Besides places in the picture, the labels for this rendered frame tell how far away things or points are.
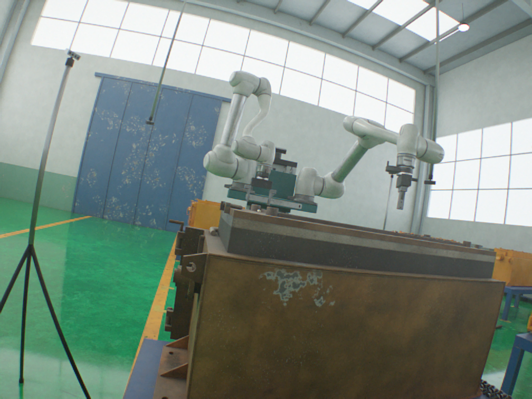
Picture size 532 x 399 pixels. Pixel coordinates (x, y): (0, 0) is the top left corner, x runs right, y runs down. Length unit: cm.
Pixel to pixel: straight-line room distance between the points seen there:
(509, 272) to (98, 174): 1154
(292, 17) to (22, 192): 1194
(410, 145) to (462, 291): 67
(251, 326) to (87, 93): 1076
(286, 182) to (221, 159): 58
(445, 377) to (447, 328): 25
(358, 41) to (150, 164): 968
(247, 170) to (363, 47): 1167
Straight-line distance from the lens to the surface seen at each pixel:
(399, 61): 1431
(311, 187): 214
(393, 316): 112
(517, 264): 716
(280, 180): 225
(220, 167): 197
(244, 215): 89
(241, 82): 203
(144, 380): 127
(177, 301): 146
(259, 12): 1214
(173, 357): 140
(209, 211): 613
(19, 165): 1181
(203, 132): 1012
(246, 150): 174
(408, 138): 137
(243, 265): 83
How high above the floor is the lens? 138
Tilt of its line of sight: 2 degrees up
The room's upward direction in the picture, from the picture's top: 10 degrees clockwise
